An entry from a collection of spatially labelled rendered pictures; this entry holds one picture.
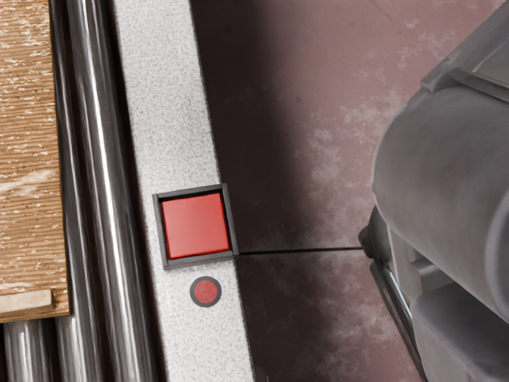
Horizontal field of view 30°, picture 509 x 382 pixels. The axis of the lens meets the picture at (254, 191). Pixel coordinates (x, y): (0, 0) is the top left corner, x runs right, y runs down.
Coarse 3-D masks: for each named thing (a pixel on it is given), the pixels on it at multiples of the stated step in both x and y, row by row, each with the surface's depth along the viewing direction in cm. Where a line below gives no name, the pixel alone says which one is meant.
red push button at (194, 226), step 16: (176, 208) 94; (192, 208) 94; (208, 208) 94; (176, 224) 94; (192, 224) 94; (208, 224) 94; (224, 224) 94; (176, 240) 93; (192, 240) 93; (208, 240) 93; (224, 240) 93; (176, 256) 93
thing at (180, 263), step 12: (168, 192) 94; (180, 192) 95; (192, 192) 95; (204, 192) 95; (216, 192) 96; (228, 192) 95; (156, 204) 94; (228, 204) 94; (156, 216) 94; (228, 216) 94; (228, 228) 95; (228, 252) 93; (168, 264) 92; (180, 264) 92; (192, 264) 93; (204, 264) 94
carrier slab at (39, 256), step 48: (0, 0) 100; (48, 0) 101; (0, 48) 98; (48, 48) 99; (0, 96) 97; (48, 96) 97; (0, 144) 95; (48, 144) 95; (0, 192) 93; (48, 192) 94; (0, 240) 92; (48, 240) 92; (0, 288) 90; (48, 288) 90
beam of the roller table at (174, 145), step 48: (144, 0) 103; (144, 48) 101; (192, 48) 102; (144, 96) 100; (192, 96) 100; (144, 144) 98; (192, 144) 98; (144, 192) 96; (240, 288) 94; (192, 336) 92; (240, 336) 92
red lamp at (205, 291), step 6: (204, 282) 93; (210, 282) 93; (198, 288) 93; (204, 288) 93; (210, 288) 93; (216, 288) 93; (198, 294) 93; (204, 294) 93; (210, 294) 93; (216, 294) 93; (198, 300) 93; (204, 300) 93; (210, 300) 93
